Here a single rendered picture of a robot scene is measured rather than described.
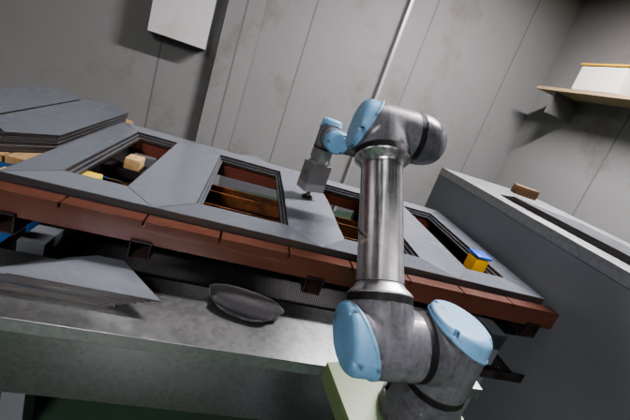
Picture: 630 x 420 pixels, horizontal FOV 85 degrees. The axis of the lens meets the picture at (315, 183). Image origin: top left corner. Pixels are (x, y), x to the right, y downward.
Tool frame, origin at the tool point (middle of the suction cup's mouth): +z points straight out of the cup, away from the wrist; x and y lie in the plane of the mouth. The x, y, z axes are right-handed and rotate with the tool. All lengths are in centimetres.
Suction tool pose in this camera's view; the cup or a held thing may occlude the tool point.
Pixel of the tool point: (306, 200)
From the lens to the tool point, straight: 130.3
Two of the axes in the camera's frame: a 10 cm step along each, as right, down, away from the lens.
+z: -3.2, 9.1, 2.6
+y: -8.1, -1.2, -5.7
